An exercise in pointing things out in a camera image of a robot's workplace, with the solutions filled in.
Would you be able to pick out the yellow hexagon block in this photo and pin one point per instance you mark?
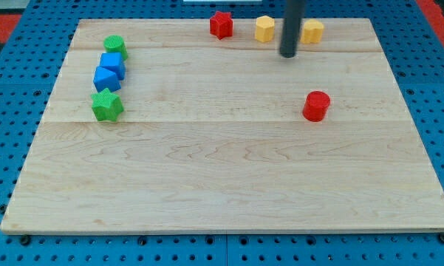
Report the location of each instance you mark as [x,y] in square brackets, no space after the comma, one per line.
[265,28]

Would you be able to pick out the blue cube block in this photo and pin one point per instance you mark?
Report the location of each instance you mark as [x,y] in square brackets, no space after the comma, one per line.
[113,61]

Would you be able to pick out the green star block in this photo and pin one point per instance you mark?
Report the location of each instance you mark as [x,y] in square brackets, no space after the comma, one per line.
[106,105]

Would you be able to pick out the green cylinder block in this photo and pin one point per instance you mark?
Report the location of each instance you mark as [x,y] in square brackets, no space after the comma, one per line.
[116,43]

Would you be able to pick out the blue triangle block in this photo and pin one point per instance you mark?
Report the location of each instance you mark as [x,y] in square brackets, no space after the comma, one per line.
[105,79]

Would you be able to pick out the wooden board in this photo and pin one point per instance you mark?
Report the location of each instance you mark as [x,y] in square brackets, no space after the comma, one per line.
[212,139]

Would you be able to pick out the yellow heart block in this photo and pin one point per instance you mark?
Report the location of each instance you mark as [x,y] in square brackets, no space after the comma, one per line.
[312,32]

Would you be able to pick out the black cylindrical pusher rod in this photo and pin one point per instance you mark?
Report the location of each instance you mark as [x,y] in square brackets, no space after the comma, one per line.
[294,11]

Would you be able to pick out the red star block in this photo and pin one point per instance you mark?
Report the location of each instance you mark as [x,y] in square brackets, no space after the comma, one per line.
[221,24]

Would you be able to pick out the red cylinder block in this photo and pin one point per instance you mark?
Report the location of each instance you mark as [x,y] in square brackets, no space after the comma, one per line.
[316,106]

